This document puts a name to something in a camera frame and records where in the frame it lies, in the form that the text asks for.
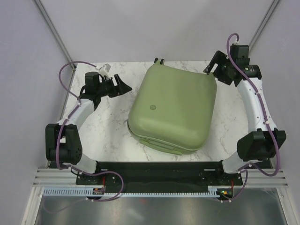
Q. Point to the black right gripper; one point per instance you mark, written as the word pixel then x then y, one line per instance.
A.
pixel 218 56

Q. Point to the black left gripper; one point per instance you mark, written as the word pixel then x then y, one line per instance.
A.
pixel 121 89

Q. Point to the green hard-shell suitcase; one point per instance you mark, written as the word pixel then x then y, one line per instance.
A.
pixel 173 109

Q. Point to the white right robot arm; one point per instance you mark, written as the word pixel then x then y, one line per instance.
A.
pixel 264 139

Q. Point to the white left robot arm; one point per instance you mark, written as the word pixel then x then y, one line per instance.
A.
pixel 62 140

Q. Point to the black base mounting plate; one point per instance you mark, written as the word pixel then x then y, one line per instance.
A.
pixel 160 176

